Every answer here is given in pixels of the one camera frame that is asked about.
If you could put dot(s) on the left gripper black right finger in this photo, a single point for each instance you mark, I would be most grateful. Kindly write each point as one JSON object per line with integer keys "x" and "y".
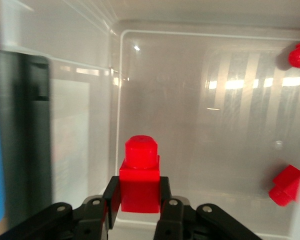
{"x": 190, "y": 222}

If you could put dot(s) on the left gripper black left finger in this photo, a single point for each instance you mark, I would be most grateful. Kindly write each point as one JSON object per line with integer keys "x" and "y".
{"x": 65, "y": 222}

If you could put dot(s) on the black box latch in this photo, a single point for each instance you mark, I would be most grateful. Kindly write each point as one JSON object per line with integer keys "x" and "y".
{"x": 25, "y": 125}

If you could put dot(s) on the clear plastic storage box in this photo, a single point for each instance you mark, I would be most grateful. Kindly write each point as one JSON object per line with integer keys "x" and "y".
{"x": 180, "y": 100}

